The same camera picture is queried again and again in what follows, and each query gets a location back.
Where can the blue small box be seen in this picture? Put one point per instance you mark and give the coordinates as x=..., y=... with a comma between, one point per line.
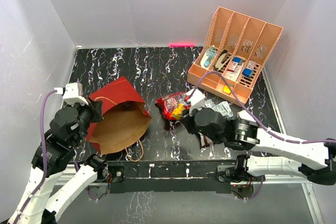
x=248, y=72

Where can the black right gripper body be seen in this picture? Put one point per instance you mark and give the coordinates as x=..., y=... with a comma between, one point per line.
x=192, y=127

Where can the yellow candy packet front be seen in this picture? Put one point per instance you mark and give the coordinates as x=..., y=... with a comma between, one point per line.
x=178, y=112

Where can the pink tape strip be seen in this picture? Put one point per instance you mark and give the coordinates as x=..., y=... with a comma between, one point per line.
x=182, y=44

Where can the blue white stapler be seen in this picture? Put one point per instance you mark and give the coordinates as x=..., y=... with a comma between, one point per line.
x=208, y=57

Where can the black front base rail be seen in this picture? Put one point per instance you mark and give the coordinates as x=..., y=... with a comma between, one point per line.
x=178, y=176

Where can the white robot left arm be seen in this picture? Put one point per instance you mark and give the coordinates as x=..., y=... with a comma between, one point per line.
x=69, y=126

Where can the aluminium frame rail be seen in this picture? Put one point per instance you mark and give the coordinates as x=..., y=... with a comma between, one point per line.
x=252, y=193

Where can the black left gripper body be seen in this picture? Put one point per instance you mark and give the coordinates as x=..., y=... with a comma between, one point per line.
x=89, y=113

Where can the purple brown candy packet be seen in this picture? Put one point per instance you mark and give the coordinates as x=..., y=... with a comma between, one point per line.
x=205, y=141

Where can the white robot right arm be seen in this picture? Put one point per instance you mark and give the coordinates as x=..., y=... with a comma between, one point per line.
x=292, y=156

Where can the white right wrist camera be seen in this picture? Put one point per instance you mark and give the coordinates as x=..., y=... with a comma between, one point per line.
x=195, y=99

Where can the red large candy bag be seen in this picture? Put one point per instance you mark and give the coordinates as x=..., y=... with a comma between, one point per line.
x=170, y=102

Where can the silver white snack packet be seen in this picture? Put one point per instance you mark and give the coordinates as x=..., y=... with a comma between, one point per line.
x=223, y=108

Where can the blue eraser block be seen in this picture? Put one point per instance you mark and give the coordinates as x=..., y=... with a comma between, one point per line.
x=238, y=60

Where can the white cardboard box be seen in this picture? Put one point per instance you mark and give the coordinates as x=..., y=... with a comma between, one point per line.
x=245, y=115

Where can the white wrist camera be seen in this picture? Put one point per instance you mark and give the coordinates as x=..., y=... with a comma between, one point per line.
x=195, y=99
x=72, y=93

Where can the black white stapler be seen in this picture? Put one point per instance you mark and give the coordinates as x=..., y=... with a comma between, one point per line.
x=222, y=61

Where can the red brown paper bag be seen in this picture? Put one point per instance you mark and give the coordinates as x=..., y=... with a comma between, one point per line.
x=119, y=129

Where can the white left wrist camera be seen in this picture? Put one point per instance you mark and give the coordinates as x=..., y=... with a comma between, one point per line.
x=72, y=93

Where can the pink desk organizer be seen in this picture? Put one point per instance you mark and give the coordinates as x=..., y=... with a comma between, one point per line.
x=243, y=36

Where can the yellow sponge block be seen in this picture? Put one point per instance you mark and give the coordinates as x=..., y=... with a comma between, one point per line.
x=227, y=89

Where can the red white small box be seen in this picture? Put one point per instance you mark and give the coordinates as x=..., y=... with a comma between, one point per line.
x=232, y=66

